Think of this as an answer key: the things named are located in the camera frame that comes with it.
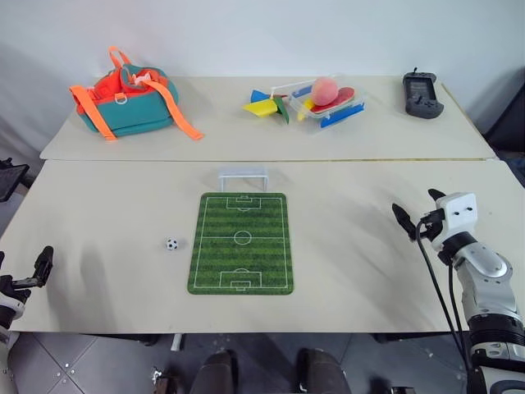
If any green soccer field mat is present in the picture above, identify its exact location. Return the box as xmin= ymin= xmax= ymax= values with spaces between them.
xmin=186 ymin=192 xmax=295 ymax=296

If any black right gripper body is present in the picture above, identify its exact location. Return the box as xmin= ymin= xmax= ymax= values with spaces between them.
xmin=413 ymin=207 xmax=447 ymax=246

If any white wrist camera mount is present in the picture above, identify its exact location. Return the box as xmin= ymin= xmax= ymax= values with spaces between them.
xmin=0 ymin=290 xmax=25 ymax=320
xmin=430 ymin=192 xmax=479 ymax=252

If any colourful paper pinwheel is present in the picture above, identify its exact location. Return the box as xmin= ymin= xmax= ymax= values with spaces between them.
xmin=241 ymin=80 xmax=307 ymax=125

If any pink peach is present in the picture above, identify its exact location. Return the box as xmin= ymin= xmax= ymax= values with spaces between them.
xmin=312 ymin=76 xmax=340 ymax=108

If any black handheld game console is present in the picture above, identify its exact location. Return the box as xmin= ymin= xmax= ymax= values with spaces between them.
xmin=402 ymin=66 xmax=445 ymax=121

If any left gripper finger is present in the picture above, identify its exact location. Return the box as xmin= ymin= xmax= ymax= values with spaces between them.
xmin=33 ymin=245 xmax=55 ymax=289

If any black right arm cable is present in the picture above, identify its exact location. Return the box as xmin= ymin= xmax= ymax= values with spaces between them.
xmin=437 ymin=250 xmax=473 ymax=370
xmin=415 ymin=218 xmax=471 ymax=366

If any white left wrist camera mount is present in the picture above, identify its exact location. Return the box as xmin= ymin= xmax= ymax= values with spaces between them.
xmin=0 ymin=290 xmax=25 ymax=320

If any clear box with blue clips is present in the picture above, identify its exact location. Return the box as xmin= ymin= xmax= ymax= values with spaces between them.
xmin=288 ymin=73 xmax=368 ymax=135

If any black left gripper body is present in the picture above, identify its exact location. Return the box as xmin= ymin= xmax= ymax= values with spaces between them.
xmin=0 ymin=273 xmax=39 ymax=305

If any black stand with screen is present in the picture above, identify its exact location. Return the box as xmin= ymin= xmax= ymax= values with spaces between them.
xmin=0 ymin=158 xmax=31 ymax=203

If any teal and orange bag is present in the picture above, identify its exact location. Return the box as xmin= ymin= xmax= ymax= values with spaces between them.
xmin=68 ymin=46 xmax=205 ymax=143

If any dark rounded shape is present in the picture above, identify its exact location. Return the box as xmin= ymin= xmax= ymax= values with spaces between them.
xmin=191 ymin=350 xmax=240 ymax=394
xmin=295 ymin=347 xmax=350 ymax=394

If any small white goal frame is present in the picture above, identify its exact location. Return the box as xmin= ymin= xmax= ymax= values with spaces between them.
xmin=217 ymin=167 xmax=270 ymax=193

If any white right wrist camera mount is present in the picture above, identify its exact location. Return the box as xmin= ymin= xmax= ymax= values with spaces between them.
xmin=430 ymin=192 xmax=479 ymax=252

